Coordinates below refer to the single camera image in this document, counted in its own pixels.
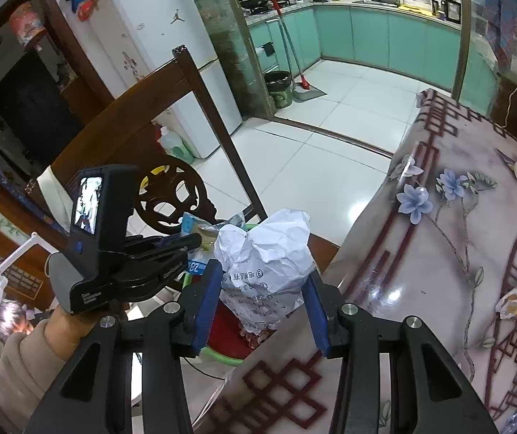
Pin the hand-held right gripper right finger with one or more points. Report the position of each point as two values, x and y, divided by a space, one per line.
317 316

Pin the yellow cutting board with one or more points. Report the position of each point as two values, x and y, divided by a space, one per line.
412 7

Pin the white cloth strip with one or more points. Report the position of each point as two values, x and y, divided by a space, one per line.
55 199

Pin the green detergent bottle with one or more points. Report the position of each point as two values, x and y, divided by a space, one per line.
175 144

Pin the blue snack wrapper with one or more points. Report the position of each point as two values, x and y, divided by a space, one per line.
193 226

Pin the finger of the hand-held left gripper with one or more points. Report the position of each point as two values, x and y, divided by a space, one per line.
172 244

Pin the white refrigerator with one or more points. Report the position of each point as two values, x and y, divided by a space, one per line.
159 31

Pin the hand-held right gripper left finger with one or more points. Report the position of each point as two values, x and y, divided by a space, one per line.
204 307

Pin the person's left forearm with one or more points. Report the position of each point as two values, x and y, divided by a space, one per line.
14 370

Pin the floral lattice tablecloth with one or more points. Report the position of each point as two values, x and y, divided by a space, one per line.
444 257

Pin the red hanging decoration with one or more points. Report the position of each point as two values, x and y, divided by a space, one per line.
27 22

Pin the black wok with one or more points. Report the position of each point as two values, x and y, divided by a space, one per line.
254 3

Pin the white printed paper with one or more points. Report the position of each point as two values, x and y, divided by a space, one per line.
263 257

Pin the dark carved wooden chair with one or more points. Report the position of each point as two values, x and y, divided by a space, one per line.
127 113

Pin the crumpled beige wrapper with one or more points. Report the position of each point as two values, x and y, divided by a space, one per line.
516 303

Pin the red bucket with green rim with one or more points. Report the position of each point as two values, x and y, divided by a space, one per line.
227 332

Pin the teal kitchen base cabinets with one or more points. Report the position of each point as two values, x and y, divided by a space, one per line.
376 36

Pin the dark kitchen waste bin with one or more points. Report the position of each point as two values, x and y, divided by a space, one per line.
279 90

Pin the yellow toy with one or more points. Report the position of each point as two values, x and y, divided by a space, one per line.
154 174

